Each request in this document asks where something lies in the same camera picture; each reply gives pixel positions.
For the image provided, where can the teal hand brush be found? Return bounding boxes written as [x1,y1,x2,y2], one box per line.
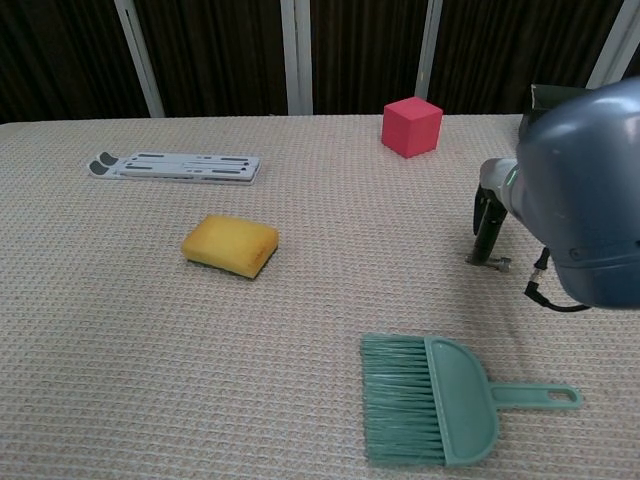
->
[359,332,585,469]

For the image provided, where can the black open cardboard box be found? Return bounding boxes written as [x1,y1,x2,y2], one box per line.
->
[518,83,596,139]

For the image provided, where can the red foam cube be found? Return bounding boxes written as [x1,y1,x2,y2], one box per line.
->
[381,96,444,160]

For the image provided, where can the yellow sponge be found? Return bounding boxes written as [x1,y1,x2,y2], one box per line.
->
[180,213,280,281]

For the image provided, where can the small silver bolt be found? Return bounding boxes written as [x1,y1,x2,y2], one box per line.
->
[465,254,512,274]

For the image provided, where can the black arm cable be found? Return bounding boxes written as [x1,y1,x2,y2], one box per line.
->
[523,247,594,312]

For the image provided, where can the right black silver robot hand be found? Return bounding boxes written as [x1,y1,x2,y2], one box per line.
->
[472,157,516,265]

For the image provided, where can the dark brown curtain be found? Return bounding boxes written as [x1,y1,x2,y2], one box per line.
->
[0,0,640,124]

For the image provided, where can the white frame post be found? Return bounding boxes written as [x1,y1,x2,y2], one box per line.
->
[113,0,166,120]
[585,0,640,91]
[279,0,315,117]
[413,0,445,101]

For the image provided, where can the white folded laptop stand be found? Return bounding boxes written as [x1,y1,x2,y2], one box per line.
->
[88,151,263,186]

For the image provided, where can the beige woven tablecloth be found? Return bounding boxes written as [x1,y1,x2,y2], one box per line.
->
[0,113,640,480]

